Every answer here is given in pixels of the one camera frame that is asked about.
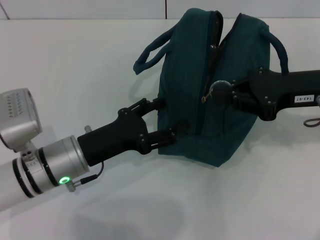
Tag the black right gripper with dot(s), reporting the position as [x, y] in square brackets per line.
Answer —
[282, 92]

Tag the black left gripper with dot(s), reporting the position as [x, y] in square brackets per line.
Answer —
[115, 140]

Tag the dark teal fabric lunch bag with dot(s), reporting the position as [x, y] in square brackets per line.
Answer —
[190, 87]

